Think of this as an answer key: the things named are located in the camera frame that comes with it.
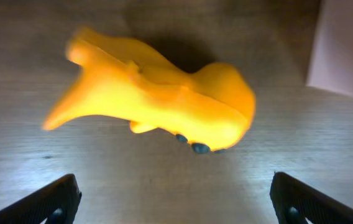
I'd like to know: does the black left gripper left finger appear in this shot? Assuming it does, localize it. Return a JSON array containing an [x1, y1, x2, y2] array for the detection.
[[0, 174, 82, 224]]

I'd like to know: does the yellow squishy airplane toy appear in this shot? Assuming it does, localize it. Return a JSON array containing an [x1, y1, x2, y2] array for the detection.
[[42, 27, 256, 154]]

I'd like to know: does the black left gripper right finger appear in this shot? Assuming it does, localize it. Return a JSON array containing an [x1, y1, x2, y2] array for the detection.
[[270, 172, 353, 224]]

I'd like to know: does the pink cardboard box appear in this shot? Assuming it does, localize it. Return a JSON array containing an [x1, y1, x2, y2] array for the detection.
[[306, 0, 353, 97]]

